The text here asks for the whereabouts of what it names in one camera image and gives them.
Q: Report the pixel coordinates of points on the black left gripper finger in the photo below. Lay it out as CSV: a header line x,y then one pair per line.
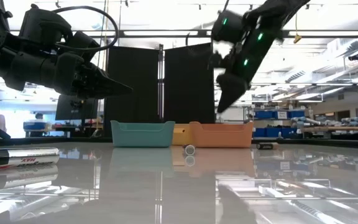
x,y
101,92
98,77

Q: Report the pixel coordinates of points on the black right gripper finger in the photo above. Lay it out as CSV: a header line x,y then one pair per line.
x,y
236,95
222,93

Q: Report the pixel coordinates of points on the silver battery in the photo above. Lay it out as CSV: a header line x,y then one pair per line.
x,y
26,157

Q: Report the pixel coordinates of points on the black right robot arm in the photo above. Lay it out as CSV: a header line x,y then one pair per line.
x,y
278,12

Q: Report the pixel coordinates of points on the black computer monitor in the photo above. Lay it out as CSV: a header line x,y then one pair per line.
x,y
73,109

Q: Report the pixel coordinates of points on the blue storage bin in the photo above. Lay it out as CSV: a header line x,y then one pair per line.
x,y
296,114
286,132
263,132
264,115

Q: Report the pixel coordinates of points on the black partition panel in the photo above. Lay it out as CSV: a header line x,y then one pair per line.
x,y
135,77
188,87

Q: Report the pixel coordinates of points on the orange plastic bin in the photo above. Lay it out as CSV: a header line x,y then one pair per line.
x,y
222,135

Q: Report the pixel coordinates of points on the person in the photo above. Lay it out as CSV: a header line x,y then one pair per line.
x,y
39,116

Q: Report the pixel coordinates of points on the dark desk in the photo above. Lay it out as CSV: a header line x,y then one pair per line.
x,y
61,128

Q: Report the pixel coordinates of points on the yellow plastic bin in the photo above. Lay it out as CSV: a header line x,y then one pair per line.
x,y
182,135

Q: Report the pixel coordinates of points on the teal plastic bin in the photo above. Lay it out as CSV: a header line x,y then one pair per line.
x,y
141,135

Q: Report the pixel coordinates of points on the black partition pole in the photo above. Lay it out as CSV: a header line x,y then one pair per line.
x,y
161,77

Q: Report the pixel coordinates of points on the blue box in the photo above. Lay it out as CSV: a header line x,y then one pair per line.
x,y
34,125

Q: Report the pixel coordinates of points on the black ceiling fixture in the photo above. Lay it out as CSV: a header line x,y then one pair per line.
x,y
355,56

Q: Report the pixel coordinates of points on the wooden workbench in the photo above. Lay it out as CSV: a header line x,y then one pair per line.
x,y
340,128

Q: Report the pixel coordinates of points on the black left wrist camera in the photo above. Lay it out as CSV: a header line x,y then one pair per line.
x,y
84,43

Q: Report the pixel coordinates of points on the black overhead frame beam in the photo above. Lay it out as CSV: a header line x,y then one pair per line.
x,y
202,32

